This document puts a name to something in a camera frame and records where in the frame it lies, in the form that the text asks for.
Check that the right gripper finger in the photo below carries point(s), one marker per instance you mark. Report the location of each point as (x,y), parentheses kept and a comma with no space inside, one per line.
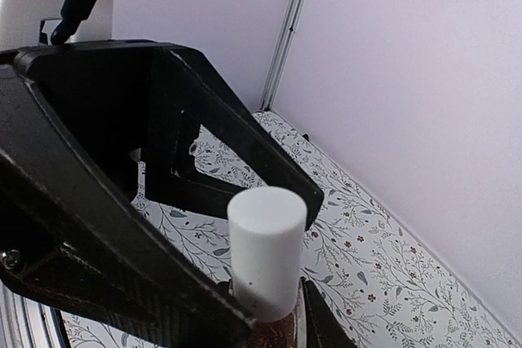
(323,330)

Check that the white nail polish cap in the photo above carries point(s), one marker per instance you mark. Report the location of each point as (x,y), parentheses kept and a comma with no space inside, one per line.
(266,227)

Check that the glitter nail polish bottle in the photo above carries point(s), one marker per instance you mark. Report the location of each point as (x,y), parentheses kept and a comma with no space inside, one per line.
(290,332)

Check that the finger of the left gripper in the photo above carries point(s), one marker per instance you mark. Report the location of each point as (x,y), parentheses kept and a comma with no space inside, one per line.
(83,247)
(186,93)

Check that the left aluminium frame post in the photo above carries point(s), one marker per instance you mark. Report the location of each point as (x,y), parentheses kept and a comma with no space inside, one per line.
(281,52)

